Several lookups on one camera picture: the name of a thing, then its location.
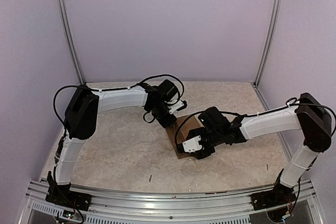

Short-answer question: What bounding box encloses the front aluminium rail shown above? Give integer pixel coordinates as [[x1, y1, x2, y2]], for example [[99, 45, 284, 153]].
[[14, 180, 327, 223]]

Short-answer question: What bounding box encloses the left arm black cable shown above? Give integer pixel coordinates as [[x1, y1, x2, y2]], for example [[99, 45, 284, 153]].
[[52, 73, 185, 130]]

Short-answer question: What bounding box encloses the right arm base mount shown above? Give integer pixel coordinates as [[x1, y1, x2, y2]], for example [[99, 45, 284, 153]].
[[250, 188, 296, 210]]

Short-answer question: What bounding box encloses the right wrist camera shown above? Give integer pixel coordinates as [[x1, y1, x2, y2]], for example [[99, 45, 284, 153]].
[[176, 135, 203, 153]]

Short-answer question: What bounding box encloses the left aluminium frame post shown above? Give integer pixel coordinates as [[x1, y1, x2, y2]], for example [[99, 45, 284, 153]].
[[57, 0, 86, 84]]

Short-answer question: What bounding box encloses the brown cardboard box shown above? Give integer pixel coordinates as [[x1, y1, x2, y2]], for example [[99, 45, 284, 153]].
[[165, 115, 203, 159]]

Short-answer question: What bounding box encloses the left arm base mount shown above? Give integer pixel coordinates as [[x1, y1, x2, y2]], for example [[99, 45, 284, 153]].
[[46, 191, 92, 211]]

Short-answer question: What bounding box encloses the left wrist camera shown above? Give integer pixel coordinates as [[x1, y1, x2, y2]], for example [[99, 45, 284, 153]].
[[167, 100, 187, 114]]

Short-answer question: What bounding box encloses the aluminium frame post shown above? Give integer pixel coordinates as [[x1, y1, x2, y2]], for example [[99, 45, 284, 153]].
[[253, 0, 281, 89], [57, 0, 86, 84]]

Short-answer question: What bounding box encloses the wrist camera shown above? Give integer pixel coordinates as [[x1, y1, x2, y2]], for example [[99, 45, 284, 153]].
[[167, 100, 187, 114], [176, 135, 203, 153]]

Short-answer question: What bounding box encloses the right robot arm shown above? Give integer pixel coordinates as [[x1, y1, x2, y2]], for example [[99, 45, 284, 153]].
[[184, 93, 335, 205]]

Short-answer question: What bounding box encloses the right aluminium frame post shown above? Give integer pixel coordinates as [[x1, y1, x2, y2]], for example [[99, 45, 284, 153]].
[[253, 0, 281, 89]]

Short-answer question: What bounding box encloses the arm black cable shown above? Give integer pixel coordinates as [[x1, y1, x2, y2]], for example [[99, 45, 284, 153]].
[[52, 73, 185, 130], [174, 98, 336, 151]]

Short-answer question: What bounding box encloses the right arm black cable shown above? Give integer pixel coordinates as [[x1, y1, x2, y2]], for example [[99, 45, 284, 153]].
[[174, 98, 336, 151]]

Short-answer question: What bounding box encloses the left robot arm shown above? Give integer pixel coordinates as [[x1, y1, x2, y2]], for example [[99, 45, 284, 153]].
[[48, 79, 187, 206]]

